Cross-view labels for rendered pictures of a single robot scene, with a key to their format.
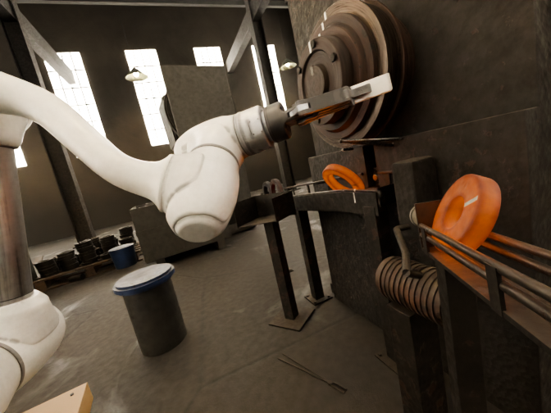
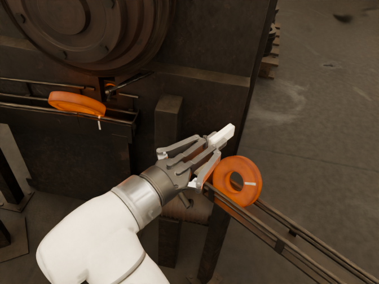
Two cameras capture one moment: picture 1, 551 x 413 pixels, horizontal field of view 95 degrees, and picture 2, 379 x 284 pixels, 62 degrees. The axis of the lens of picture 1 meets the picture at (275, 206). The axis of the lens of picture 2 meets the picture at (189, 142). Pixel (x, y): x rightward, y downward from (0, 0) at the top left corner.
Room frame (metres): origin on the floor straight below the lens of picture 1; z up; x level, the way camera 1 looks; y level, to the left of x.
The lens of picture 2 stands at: (0.32, 0.26, 1.44)
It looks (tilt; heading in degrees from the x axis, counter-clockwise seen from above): 45 degrees down; 297
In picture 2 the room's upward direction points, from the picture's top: 6 degrees clockwise
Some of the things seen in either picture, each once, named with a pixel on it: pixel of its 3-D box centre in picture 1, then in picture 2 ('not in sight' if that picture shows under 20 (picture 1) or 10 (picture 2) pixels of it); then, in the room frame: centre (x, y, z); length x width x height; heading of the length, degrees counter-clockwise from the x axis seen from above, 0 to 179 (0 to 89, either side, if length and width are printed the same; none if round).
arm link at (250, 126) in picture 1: (257, 130); (137, 200); (0.55, 0.00, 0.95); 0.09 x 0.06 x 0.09; 165
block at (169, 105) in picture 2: (417, 197); (168, 128); (0.76, -0.44, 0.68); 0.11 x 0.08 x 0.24; 110
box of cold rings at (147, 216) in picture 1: (182, 223); not in sight; (3.32, 1.26, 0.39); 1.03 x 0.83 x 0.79; 114
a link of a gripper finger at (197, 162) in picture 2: (322, 105); (196, 163); (0.50, -0.13, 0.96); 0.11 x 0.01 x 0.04; 74
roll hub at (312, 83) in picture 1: (321, 83); (66, 7); (0.94, -0.25, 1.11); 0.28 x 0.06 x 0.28; 20
